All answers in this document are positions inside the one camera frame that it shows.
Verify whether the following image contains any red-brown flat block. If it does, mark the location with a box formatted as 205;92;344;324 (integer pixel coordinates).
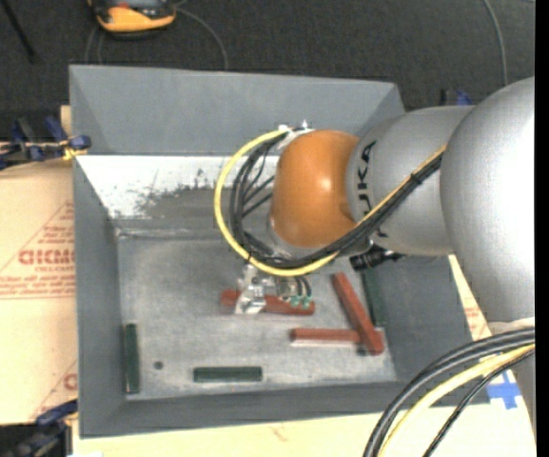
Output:
331;271;386;356
288;327;363;345
219;288;317;317

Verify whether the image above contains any grey metal bin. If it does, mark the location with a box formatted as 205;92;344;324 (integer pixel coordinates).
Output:
68;64;476;438

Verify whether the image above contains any dark green flat block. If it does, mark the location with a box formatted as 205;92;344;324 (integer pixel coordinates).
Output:
122;322;141;395
361;266;389;328
192;366;264;384

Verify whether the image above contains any black cylinder on white bracket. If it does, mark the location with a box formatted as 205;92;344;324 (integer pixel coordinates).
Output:
348;247;404;272

